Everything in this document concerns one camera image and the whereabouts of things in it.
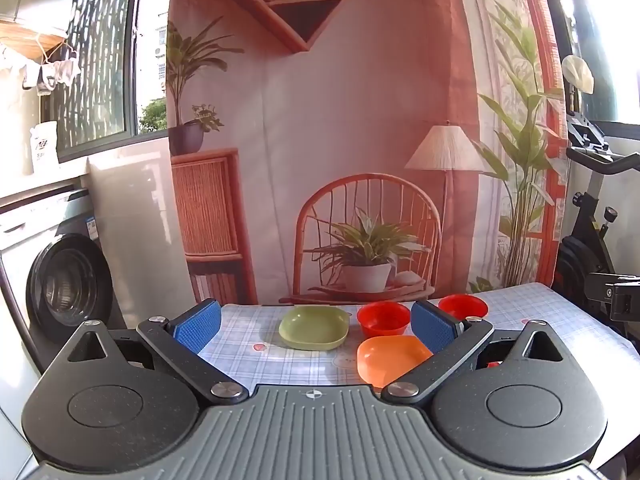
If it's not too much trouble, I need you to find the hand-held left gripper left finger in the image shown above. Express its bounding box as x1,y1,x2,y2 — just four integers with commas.
50,299,250,406

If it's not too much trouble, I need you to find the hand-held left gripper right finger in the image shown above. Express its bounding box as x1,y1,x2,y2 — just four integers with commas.
381,300,577,406

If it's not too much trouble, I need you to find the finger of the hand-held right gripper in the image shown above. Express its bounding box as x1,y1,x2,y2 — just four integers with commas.
586,272,620,307

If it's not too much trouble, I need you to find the orange square plate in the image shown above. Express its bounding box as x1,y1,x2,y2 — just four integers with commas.
356,336,434,389

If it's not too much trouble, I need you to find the green square plate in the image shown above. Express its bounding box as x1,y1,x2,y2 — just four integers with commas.
278,306,351,351

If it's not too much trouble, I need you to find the black exercise bike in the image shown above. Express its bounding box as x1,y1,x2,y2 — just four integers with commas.
554,114,640,343

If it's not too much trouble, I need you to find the blue plaid tablecloth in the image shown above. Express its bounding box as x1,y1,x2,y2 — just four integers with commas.
199,282,639,392

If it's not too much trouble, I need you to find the grey washing machine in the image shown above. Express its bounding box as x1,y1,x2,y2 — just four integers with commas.
0,185,123,376

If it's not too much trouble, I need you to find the white round object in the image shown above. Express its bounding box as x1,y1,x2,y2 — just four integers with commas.
561,55,595,95

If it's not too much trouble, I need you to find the white detergent bag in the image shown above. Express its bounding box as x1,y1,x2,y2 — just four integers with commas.
30,121,59,177

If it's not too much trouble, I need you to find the printed room backdrop cloth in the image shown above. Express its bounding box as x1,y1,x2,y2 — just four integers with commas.
167,0,572,307

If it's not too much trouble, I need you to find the hanging laundry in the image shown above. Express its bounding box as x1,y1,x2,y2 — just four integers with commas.
22,57,82,97

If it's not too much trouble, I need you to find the window with metal grille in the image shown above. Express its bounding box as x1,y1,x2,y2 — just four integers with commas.
56,0,170,162

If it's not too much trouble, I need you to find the woven bamboo tray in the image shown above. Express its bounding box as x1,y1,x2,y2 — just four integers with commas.
0,20,70,60

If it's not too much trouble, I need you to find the dark hose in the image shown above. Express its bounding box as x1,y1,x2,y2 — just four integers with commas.
0,259,47,378

